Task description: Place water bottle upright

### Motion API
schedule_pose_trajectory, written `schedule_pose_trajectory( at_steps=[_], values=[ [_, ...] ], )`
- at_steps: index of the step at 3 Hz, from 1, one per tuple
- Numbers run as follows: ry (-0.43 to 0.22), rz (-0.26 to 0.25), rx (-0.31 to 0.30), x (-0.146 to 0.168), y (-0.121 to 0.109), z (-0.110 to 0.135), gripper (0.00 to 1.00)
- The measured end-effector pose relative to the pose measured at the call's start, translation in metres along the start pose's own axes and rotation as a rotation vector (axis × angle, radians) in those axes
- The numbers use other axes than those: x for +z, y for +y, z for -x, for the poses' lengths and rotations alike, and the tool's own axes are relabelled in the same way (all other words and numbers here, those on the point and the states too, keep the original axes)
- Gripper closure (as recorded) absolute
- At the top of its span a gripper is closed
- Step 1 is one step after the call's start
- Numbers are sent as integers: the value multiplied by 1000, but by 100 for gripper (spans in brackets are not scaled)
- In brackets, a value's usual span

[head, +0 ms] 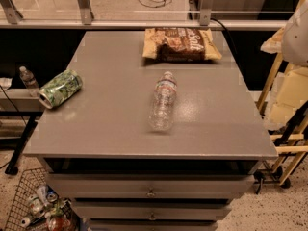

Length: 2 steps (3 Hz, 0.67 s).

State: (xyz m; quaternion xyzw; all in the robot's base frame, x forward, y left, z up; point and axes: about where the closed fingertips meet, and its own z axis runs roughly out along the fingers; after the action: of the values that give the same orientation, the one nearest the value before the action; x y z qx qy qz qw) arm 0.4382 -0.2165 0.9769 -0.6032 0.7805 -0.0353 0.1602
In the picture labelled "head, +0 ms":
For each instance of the black side table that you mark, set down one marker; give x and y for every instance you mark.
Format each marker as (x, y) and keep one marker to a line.
(29, 120)

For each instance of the small bottle on shelf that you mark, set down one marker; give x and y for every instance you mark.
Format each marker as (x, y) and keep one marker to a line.
(29, 81)

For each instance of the clear plastic water bottle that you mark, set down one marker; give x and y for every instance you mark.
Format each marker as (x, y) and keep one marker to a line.
(164, 96)

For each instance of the grey drawer cabinet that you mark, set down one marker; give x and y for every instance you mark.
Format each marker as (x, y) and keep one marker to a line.
(120, 174)

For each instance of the metal railing frame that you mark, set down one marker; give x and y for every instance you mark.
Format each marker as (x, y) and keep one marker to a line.
(138, 14)

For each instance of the green crushed soda can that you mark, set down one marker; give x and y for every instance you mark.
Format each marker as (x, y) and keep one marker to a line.
(55, 92)

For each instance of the yellow brown snack bag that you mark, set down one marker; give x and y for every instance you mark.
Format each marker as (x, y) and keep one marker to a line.
(179, 45)

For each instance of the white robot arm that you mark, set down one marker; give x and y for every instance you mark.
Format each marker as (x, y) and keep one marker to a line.
(294, 44)

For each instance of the wire basket with trash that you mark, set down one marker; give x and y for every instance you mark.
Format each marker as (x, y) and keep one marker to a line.
(37, 207)

